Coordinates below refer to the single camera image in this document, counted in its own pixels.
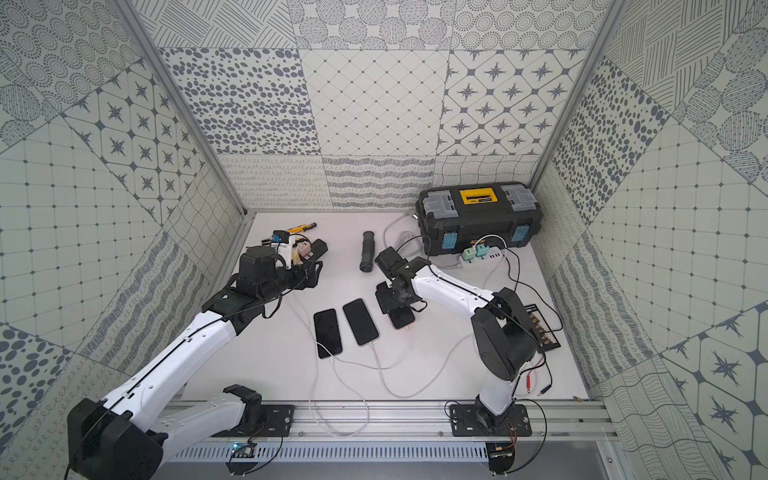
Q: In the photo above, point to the white power strip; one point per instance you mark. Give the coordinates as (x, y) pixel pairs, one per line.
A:
(491, 256)

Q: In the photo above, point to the black plastic toolbox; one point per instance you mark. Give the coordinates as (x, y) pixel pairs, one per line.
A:
(452, 219)

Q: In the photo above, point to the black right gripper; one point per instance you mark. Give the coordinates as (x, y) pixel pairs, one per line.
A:
(386, 302)

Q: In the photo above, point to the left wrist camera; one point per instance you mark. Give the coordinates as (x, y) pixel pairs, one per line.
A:
(278, 237)

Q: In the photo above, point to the black terminal board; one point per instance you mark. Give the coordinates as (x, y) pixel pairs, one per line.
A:
(548, 338)

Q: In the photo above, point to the pink case phone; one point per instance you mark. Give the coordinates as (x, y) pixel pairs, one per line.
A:
(401, 317)

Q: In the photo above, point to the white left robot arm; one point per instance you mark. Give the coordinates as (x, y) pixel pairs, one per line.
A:
(125, 435)

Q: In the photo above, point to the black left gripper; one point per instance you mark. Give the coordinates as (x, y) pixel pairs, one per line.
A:
(306, 271)

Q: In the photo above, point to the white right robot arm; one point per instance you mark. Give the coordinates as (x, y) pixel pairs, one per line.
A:
(507, 341)

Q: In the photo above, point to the black ribbed handle tube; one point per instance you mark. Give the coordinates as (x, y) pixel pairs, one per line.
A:
(368, 252)

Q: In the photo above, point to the black phone on table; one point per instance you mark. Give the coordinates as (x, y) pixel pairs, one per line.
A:
(327, 333)

